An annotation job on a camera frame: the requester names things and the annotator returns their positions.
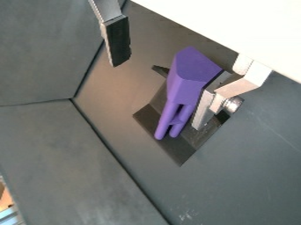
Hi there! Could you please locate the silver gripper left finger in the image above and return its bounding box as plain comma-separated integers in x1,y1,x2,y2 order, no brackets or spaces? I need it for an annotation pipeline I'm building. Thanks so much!
89,0,132,67

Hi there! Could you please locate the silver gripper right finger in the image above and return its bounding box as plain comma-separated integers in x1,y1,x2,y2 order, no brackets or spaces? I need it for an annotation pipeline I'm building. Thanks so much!
192,54,272,130

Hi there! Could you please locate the purple three prong object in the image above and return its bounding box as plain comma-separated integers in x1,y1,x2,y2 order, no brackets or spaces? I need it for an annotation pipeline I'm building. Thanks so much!
155,47,223,140

